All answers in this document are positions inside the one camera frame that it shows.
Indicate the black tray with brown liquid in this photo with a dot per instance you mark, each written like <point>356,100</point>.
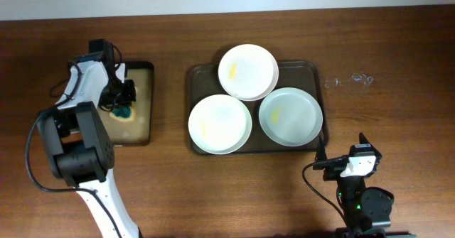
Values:
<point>136,132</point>

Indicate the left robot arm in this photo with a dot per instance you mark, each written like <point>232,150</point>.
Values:
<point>78,147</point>

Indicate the pale blue plate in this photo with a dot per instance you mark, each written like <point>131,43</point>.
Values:
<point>290,117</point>

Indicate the white plate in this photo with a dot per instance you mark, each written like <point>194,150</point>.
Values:
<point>248,72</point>
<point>219,124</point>

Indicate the white plate top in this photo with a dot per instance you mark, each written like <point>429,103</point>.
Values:
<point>248,72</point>

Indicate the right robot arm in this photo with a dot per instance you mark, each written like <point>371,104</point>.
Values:
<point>366,210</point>

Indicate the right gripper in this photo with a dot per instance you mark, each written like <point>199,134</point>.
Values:
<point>332,173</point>

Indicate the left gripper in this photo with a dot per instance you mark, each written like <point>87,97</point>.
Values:
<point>130,98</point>

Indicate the green and yellow sponge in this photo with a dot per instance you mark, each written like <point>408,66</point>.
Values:
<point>123,114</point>

